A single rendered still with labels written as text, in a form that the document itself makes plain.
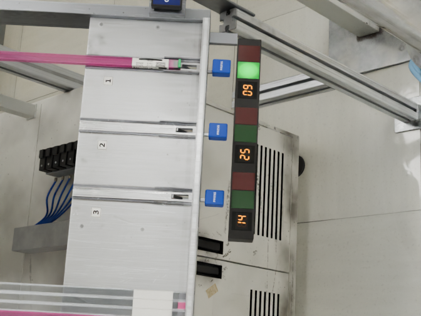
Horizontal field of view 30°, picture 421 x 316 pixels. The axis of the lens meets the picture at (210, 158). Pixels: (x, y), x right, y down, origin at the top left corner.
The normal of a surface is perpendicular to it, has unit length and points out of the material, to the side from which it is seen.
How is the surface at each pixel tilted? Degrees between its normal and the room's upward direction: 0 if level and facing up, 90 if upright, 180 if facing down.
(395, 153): 0
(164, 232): 44
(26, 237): 0
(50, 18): 90
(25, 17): 90
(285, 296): 90
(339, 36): 0
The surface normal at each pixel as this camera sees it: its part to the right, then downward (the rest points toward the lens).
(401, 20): 0.09, 0.90
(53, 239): -0.69, -0.22
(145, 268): 0.00, -0.25
